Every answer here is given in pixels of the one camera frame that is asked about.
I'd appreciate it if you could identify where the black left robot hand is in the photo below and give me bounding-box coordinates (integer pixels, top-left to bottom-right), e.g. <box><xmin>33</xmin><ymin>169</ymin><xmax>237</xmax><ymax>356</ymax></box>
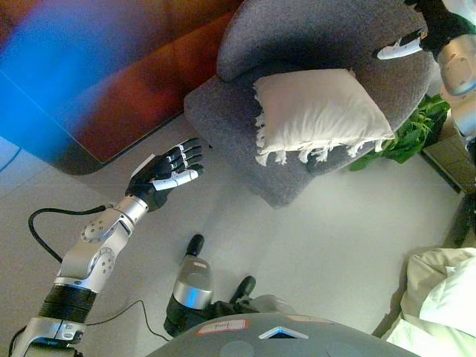
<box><xmin>124</xmin><ymin>137</ymin><xmax>206</xmax><ymax>213</ymax></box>

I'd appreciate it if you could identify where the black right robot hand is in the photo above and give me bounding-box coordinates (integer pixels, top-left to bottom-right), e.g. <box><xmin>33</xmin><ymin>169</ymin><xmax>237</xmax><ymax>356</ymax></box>
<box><xmin>372</xmin><ymin>0</ymin><xmax>476</xmax><ymax>60</ymax></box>

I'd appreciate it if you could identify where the white fringed pillow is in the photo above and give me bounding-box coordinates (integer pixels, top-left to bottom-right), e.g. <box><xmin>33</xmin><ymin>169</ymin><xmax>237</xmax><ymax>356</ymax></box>
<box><xmin>252</xmin><ymin>68</ymin><xmax>396</xmax><ymax>167</ymax></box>

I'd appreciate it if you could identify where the silver left robot leg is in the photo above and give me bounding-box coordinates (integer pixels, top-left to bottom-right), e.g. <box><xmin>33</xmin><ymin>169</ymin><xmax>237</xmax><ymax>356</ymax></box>
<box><xmin>163</xmin><ymin>234</ymin><xmax>216</xmax><ymax>338</ymax></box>

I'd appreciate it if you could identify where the silver robot leg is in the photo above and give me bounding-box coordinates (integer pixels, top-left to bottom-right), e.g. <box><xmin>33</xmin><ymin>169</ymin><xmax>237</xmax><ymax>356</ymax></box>
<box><xmin>163</xmin><ymin>234</ymin><xmax>216</xmax><ymax>338</ymax></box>
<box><xmin>213</xmin><ymin>275</ymin><xmax>298</xmax><ymax>317</ymax></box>

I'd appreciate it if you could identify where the green leafy potted plant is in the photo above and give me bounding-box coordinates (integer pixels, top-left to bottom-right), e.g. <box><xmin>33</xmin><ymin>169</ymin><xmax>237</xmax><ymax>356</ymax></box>
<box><xmin>349</xmin><ymin>94</ymin><xmax>451</xmax><ymax>172</ymax></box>

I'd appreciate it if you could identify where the beige bedside cabinet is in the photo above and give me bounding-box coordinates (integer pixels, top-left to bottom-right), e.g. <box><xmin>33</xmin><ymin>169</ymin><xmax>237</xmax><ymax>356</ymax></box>
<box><xmin>422</xmin><ymin>118</ymin><xmax>476</xmax><ymax>194</ymax></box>

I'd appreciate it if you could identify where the grey fabric armchair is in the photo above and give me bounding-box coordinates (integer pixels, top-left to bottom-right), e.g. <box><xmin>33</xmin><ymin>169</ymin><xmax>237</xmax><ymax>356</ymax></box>
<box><xmin>184</xmin><ymin>0</ymin><xmax>436</xmax><ymax>208</ymax></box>

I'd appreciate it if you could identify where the silver right robot leg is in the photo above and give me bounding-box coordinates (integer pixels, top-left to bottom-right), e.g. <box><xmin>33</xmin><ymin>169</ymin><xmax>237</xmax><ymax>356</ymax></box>
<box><xmin>213</xmin><ymin>275</ymin><xmax>298</xmax><ymax>317</ymax></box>

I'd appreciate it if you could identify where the grey robot torso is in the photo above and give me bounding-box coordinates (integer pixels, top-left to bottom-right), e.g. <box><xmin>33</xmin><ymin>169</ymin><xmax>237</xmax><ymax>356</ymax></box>
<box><xmin>147</xmin><ymin>314</ymin><xmax>410</xmax><ymax>357</ymax></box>

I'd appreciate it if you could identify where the bed with white bedding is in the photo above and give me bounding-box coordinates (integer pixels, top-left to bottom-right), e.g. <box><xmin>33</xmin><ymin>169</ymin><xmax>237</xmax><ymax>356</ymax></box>
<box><xmin>386</xmin><ymin>247</ymin><xmax>476</xmax><ymax>357</ymax></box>

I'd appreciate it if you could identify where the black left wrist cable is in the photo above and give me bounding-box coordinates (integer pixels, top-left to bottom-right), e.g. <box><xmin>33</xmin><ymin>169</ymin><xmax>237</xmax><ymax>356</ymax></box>
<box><xmin>28</xmin><ymin>204</ymin><xmax>116</xmax><ymax>263</ymax></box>

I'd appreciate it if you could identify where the thin black floor cable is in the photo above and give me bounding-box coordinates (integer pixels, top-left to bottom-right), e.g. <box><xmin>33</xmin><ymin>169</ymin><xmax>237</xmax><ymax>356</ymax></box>
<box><xmin>87</xmin><ymin>299</ymin><xmax>170</xmax><ymax>341</ymax></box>

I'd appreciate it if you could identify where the beige upholstered bed frame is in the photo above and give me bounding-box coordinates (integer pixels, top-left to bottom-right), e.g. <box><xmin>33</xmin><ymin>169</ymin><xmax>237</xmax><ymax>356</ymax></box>
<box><xmin>451</xmin><ymin>191</ymin><xmax>476</xmax><ymax>246</ymax></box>

